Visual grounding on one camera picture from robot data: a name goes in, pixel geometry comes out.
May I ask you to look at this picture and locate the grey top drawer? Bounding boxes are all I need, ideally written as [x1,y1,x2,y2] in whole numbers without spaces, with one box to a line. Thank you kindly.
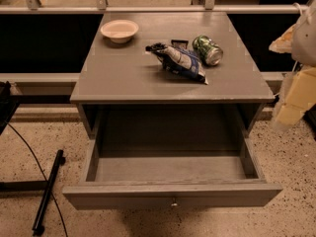
[62,104,283,211]

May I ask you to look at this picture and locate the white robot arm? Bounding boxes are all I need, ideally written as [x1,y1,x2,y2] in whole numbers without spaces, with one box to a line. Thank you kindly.
[269,0,316,131]

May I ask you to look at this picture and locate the green soda can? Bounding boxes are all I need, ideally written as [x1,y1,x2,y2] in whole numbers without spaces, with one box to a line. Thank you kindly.
[193,35,223,66]

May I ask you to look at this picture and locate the blue white chip bag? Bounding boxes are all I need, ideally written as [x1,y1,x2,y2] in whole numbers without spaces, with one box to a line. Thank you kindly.
[145,42,208,85]

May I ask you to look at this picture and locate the small dark snack packet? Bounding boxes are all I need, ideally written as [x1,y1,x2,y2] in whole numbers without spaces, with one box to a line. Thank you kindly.
[171,39,189,49]

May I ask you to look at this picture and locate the grey wooden cabinet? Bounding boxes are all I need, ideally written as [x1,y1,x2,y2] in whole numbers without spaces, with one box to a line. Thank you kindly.
[70,11,274,136]

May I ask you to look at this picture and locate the white bowl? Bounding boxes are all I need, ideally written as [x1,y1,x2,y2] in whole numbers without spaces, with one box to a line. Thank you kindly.
[101,20,139,43]

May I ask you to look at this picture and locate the black stand base bar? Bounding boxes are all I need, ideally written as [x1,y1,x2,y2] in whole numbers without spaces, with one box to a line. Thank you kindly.
[0,150,67,237]

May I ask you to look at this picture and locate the black equipment at left edge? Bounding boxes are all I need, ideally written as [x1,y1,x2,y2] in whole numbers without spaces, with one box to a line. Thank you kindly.
[0,82,19,135]

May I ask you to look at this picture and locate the black cable on floor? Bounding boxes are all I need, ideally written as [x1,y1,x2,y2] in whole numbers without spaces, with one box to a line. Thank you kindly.
[5,121,69,237]

